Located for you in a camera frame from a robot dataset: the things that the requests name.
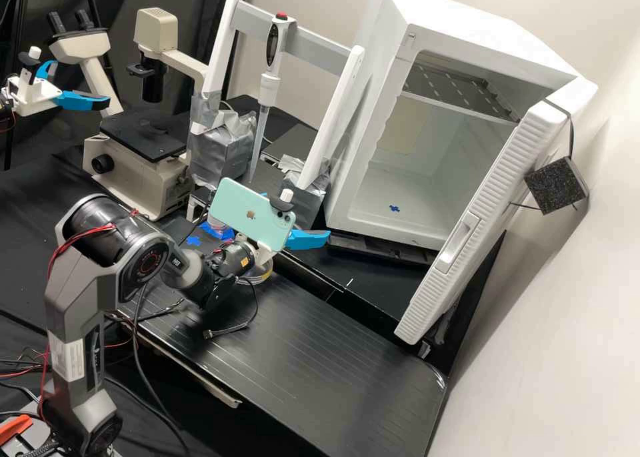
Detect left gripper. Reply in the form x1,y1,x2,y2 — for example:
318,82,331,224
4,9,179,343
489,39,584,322
6,60,113,118

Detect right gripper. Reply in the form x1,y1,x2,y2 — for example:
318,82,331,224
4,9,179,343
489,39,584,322
235,228,333,269

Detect left phone holder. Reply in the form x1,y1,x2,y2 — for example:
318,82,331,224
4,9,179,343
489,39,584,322
18,46,44,86

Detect blue bottle holder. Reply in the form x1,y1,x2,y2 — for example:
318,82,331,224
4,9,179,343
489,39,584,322
201,220,237,242

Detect black platform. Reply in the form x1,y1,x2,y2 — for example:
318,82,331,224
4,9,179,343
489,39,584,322
105,269,449,457
269,242,442,328
259,122,322,167

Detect cream microscope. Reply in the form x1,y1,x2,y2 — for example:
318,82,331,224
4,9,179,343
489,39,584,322
47,6,212,223

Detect white pipette stand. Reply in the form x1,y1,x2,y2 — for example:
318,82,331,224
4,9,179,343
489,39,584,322
187,0,374,230

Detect pipette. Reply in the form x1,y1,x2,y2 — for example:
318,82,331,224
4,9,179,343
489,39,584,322
247,12,295,183

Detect incubator door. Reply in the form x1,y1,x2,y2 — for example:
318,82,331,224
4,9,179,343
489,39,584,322
393,75,601,346

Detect white incubator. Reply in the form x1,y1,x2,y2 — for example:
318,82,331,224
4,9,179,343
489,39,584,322
321,0,582,254

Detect right wrist camera phone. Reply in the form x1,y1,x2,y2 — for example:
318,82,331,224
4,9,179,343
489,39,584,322
207,176,297,254

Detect black cable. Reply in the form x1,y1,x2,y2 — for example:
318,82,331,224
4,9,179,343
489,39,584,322
131,282,192,456
201,272,261,341

